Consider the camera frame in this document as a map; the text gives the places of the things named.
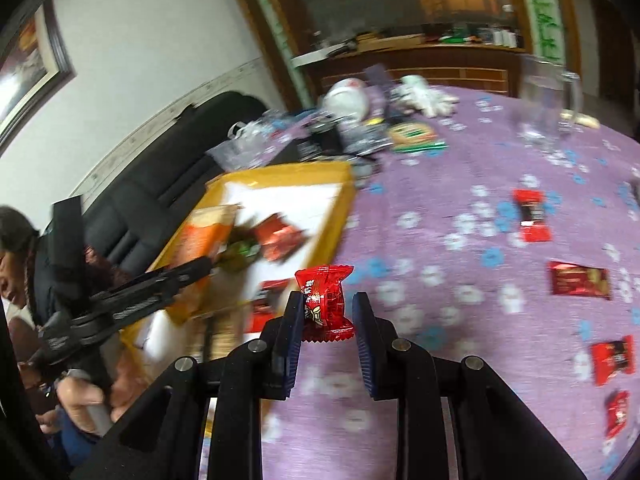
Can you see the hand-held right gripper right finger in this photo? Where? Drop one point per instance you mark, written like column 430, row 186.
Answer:
column 370, row 355

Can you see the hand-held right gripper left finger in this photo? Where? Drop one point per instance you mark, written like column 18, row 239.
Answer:
column 287, row 345

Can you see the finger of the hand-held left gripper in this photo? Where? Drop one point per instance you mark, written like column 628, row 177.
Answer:
column 165, row 285

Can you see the red black candy packet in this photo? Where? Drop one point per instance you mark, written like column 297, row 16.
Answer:
column 617, row 412
column 612, row 360
column 267, row 302
column 532, row 215

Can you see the orange cracker packet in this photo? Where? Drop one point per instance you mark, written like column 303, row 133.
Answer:
column 200, row 240

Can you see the red candy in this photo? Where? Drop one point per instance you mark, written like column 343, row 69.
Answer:
column 322, row 300

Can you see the clear cracker packet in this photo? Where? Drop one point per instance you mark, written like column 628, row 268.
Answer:
column 225, row 330

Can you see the red foil snack packet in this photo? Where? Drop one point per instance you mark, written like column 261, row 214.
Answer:
column 277, row 237

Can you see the yellow-edged cardboard tray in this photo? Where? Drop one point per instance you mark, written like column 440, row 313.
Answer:
column 300, row 195

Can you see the dark red chocolate packet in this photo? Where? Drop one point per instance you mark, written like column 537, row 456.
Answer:
column 580, row 280

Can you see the person's left hand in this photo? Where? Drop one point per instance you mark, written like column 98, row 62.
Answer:
column 85, row 405

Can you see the person's floral patterned clothing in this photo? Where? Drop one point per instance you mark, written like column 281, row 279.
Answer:
column 107, row 270

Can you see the person's head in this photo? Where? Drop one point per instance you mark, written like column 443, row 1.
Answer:
column 12, row 265

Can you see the black leather sofa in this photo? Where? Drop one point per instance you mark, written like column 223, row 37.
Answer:
column 165, row 160

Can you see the clear plastic bag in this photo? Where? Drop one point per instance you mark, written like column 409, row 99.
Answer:
column 250, row 140

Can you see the black cylindrical device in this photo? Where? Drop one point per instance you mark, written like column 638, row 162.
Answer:
column 327, row 137

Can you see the clear plastic wrapper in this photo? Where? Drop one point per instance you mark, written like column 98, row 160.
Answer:
column 365, row 137

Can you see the green flat cracker packet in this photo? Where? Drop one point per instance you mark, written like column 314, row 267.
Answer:
column 415, row 136

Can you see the white round container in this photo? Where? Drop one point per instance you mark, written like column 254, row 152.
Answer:
column 347, row 97

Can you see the white gloves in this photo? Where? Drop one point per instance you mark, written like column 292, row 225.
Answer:
column 425, row 95

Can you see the white flat box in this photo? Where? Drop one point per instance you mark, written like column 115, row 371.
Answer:
column 310, row 59

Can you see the glass pitcher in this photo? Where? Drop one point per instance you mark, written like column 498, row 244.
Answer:
column 547, row 105

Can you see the small beige object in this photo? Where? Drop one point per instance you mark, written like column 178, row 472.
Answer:
column 582, row 119

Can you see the wooden glass cabinet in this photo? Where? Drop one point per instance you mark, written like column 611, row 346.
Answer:
column 375, row 5

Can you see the framed wall picture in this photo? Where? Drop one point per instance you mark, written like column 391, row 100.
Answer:
column 30, row 70

